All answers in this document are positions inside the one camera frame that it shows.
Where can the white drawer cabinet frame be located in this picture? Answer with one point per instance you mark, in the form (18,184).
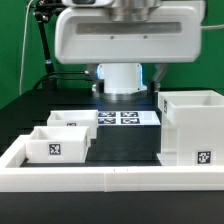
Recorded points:
(192,128)

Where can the white drawer box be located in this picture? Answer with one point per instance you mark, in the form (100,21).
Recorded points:
(75,118)
(58,144)

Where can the white rear drawer box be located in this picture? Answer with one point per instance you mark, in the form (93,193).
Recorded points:
(75,118)

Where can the white marker tag plate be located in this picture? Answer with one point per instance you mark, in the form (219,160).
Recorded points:
(127,118)

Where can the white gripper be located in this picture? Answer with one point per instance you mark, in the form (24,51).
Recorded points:
(131,32)

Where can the black camera stand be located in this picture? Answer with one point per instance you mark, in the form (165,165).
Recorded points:
(43,12)

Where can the white U-shaped border fence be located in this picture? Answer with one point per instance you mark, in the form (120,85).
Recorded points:
(15,178)

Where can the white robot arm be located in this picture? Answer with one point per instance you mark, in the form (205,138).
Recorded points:
(114,79)

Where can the white front drawer box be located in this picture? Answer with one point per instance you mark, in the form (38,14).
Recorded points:
(58,144)

